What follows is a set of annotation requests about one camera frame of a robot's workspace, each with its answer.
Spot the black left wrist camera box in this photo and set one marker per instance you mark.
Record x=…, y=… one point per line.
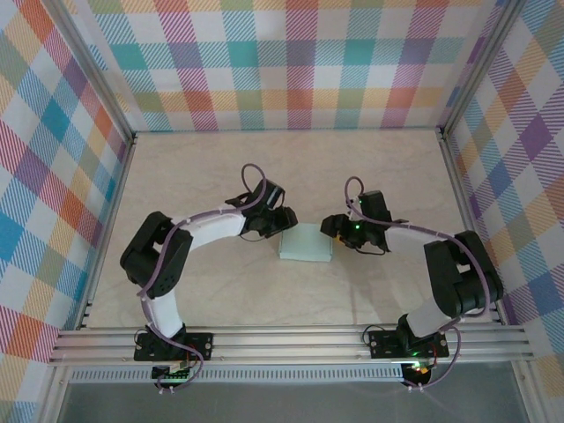
x=288, y=218

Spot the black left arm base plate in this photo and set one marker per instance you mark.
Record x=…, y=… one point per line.
x=198, y=343

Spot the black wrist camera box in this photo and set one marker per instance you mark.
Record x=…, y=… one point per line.
x=332, y=224
x=288, y=218

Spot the aluminium table side rail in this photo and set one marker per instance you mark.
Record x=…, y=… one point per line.
x=108, y=229
x=471, y=211

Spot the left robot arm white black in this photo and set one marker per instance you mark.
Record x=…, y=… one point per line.
x=150, y=255

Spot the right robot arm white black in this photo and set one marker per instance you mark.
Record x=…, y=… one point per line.
x=458, y=277

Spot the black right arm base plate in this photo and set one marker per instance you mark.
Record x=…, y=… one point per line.
x=383, y=341

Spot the aluminium frame post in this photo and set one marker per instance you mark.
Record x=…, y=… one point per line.
x=480, y=66
x=88, y=66

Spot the light teal paper box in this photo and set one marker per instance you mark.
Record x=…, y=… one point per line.
x=304, y=244

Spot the aluminium mounting rail beam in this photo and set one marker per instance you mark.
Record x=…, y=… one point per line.
x=286, y=343

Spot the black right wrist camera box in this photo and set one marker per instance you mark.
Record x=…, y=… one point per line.
x=332, y=224

